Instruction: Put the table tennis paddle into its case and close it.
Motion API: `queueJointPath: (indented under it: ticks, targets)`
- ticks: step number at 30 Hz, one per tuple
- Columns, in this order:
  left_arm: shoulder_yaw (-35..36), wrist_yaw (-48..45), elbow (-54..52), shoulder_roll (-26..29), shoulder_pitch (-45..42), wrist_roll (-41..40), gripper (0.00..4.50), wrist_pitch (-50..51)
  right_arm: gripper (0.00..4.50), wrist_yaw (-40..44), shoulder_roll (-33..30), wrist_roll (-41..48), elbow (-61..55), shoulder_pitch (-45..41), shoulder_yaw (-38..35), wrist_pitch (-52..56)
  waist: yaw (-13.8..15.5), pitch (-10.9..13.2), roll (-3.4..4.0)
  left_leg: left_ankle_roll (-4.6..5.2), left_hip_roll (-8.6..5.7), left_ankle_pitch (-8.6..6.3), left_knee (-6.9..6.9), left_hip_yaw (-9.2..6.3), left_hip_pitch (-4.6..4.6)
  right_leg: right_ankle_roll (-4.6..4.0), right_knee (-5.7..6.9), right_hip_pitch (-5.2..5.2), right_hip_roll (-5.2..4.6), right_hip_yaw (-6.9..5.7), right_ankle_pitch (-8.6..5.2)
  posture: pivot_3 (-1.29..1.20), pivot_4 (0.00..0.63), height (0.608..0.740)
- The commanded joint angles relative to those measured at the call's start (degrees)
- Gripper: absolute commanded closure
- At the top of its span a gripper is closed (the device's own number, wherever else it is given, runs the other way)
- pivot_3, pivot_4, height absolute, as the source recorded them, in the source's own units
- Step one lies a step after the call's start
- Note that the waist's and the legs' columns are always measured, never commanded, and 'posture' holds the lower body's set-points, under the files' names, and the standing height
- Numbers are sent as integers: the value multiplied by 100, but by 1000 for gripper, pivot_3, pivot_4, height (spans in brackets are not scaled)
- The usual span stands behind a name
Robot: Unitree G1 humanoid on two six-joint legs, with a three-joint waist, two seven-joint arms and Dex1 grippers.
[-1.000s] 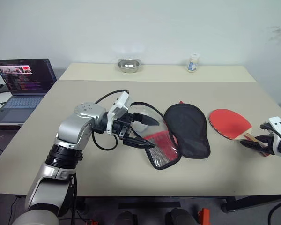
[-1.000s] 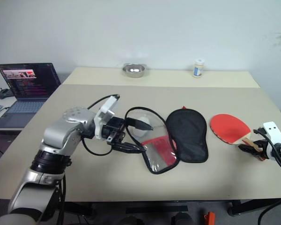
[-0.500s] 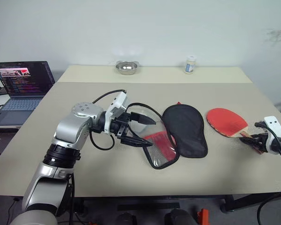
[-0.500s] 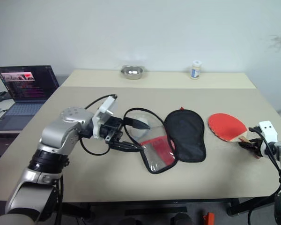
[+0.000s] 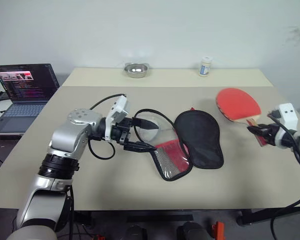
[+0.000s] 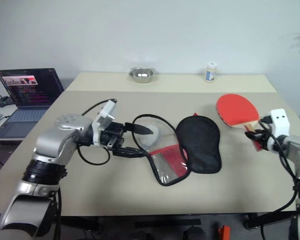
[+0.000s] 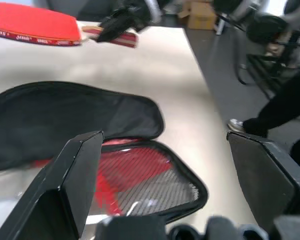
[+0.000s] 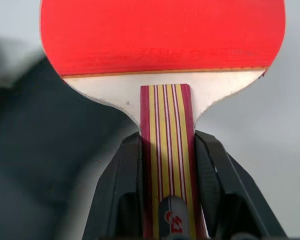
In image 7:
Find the black zippered paddle case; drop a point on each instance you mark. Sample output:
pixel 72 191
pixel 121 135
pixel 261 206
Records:
pixel 52 117

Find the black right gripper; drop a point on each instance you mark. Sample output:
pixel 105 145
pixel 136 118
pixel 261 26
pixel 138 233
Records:
pixel 135 13

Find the person in black clothes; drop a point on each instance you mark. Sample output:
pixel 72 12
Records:
pixel 285 105

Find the red table tennis paddle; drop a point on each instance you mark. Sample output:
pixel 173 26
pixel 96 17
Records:
pixel 32 23

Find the white sneaker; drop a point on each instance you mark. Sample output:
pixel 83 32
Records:
pixel 236 125

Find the brown cardboard box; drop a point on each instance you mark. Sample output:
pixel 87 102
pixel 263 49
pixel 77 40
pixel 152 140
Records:
pixel 200 15

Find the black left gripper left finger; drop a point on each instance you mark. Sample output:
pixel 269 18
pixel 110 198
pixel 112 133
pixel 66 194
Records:
pixel 52 185

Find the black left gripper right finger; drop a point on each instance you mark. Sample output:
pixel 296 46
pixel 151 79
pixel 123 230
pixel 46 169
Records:
pixel 262 175

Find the black metal chair frame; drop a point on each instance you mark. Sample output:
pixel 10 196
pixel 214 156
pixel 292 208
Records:
pixel 262 72

